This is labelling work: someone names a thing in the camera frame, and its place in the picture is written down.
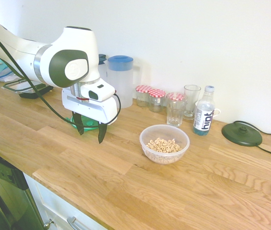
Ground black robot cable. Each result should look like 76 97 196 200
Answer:
0 23 122 125

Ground white mug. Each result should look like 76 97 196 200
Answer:
194 100 222 118

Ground zip plastic bag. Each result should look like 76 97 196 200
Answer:
0 66 24 83

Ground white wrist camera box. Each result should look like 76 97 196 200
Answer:
80 79 116 102

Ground clear pitcher with blue lid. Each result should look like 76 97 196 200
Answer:
106 55 141 109

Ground dark kettle base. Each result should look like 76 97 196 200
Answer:
221 121 263 147

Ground ribbed drinking glass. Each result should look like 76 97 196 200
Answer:
166 99 188 127

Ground silver cabinet knob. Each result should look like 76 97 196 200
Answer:
43 218 55 229

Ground silver drawer handle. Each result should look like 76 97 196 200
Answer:
66 216 91 230

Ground stainless steel dishwasher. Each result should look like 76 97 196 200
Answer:
0 144 45 230

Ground green round container lid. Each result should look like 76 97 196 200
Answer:
70 115 101 132

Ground clear jug with dark lid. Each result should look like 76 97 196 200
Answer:
98 54 109 85

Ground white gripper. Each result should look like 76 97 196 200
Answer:
61 88 119 145

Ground black container with clear lid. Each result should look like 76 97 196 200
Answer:
2 80 55 99

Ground white kitchen cabinet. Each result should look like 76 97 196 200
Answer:
24 172 109 230

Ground clear plastic food bowl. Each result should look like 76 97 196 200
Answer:
139 124 191 165

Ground cereal rings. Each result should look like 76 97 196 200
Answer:
146 137 183 153

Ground glass jar red checkered lid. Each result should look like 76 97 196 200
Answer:
147 88 167 113
135 85 152 107
166 92 188 106

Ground tall smooth drinking glass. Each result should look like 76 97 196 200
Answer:
183 84 202 121

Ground hint water bottle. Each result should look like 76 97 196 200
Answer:
192 85 215 136

